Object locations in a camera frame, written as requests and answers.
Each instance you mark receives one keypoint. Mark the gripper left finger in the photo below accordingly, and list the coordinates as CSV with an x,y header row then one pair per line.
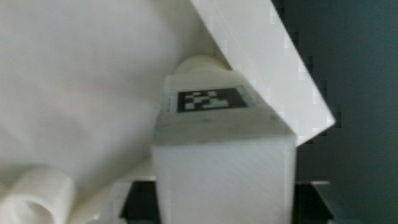
x,y
141,212

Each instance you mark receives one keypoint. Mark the white square tabletop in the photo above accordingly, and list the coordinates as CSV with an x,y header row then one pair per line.
x,y
89,51

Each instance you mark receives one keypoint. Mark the white table leg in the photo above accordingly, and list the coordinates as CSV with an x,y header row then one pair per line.
x,y
222,150

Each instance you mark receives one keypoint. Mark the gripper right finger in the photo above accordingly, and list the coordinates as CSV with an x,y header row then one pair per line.
x,y
311,211

